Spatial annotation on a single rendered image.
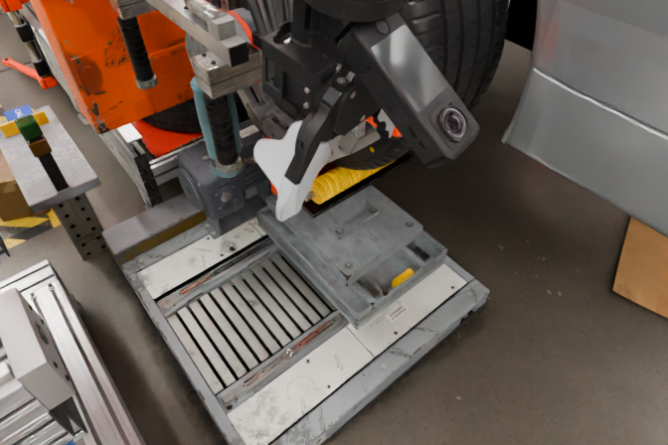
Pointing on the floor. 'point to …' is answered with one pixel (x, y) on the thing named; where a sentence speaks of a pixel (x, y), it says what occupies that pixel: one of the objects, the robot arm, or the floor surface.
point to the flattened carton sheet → (643, 268)
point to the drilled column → (82, 225)
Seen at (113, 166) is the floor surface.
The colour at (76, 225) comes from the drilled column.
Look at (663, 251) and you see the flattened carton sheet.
